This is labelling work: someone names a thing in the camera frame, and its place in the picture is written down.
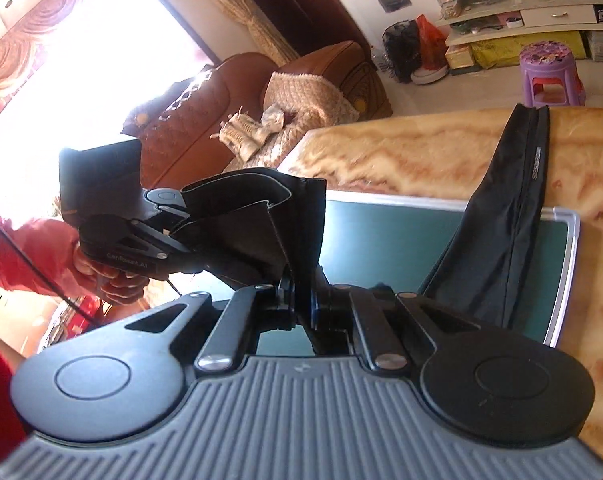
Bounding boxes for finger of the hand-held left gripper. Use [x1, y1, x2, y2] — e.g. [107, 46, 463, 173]
[128, 227, 202, 261]
[144, 187, 192, 221]

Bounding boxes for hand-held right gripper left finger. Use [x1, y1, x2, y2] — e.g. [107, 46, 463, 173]
[124, 266, 302, 374]

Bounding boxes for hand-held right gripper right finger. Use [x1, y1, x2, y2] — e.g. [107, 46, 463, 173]
[310, 270, 482, 371]

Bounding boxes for black pants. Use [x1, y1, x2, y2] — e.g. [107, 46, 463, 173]
[171, 104, 552, 356]

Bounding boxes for person's left forearm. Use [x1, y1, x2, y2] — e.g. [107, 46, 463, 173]
[0, 200, 82, 301]

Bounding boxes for person's left hand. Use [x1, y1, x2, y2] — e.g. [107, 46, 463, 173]
[76, 247, 147, 306]

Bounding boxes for brown leather sofa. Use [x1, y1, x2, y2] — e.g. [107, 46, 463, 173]
[121, 41, 395, 186]

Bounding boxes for white lace-up shoes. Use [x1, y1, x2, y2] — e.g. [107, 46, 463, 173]
[210, 105, 288, 162]

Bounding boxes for swirl patterned curtain valance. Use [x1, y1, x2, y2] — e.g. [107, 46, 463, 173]
[0, 0, 149, 131]

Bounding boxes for beige lace sofa cover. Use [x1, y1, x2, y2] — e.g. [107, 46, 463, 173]
[264, 71, 359, 161]

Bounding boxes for gold curtain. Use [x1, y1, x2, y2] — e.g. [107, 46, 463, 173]
[148, 0, 302, 61]

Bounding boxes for dark wooden door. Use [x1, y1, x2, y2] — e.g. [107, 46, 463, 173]
[226, 0, 372, 61]

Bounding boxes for black bag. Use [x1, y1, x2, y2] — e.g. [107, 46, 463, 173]
[381, 20, 423, 83]

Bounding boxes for red plastic bag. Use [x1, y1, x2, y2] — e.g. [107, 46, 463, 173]
[415, 14, 449, 72]

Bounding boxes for yellow package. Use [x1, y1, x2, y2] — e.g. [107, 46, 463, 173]
[470, 31, 588, 70]

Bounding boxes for purple plastic stool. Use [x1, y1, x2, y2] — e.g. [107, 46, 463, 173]
[520, 42, 586, 107]

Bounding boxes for pale TV cabinet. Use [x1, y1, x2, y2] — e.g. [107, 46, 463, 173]
[444, 2, 603, 73]

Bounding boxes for green board with metal frame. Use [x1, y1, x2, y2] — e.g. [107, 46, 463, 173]
[254, 199, 581, 356]

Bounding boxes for black cable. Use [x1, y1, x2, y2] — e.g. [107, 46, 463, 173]
[0, 205, 102, 328]

